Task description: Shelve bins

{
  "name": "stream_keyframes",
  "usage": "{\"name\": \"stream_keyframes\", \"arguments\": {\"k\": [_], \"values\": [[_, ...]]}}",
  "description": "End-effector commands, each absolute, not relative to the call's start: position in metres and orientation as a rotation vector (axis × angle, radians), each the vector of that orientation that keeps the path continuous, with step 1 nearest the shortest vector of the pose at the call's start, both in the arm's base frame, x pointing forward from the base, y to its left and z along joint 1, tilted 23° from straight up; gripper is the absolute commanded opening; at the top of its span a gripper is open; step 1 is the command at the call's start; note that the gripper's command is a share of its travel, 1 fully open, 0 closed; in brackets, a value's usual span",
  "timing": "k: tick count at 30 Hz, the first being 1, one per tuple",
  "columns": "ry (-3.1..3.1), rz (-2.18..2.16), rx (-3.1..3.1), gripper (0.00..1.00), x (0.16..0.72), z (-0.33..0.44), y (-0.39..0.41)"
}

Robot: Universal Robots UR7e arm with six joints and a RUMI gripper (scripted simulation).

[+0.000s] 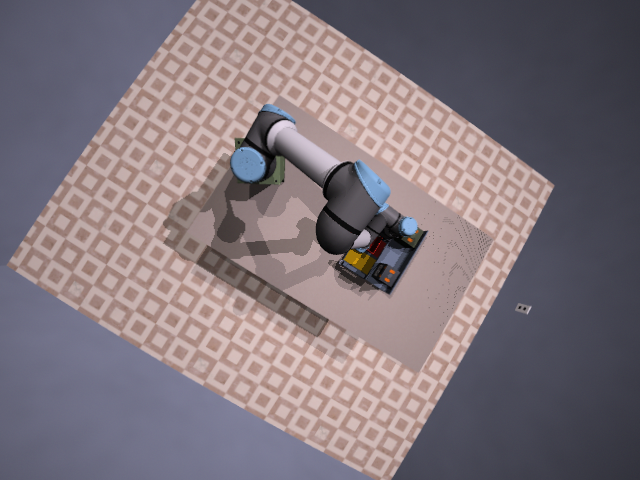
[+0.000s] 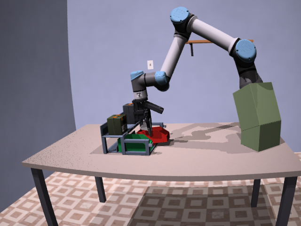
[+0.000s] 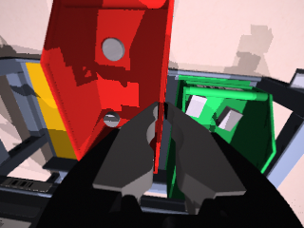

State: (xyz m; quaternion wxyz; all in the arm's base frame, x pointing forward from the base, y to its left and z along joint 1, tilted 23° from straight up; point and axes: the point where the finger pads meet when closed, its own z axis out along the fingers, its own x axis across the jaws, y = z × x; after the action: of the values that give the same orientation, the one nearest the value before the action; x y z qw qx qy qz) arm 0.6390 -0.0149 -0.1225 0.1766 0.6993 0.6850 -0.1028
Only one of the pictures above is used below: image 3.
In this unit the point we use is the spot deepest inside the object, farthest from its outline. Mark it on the black tool case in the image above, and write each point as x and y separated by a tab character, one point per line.
19	210

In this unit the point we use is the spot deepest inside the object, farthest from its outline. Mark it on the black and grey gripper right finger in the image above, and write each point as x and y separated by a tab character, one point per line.
211	168

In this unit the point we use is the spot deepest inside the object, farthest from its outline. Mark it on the red bin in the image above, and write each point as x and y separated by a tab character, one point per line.
85	85

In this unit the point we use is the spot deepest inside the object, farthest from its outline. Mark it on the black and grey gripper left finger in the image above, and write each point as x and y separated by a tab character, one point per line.
122	163

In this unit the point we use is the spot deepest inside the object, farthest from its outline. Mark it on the white round disc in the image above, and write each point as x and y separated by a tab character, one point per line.
113	49

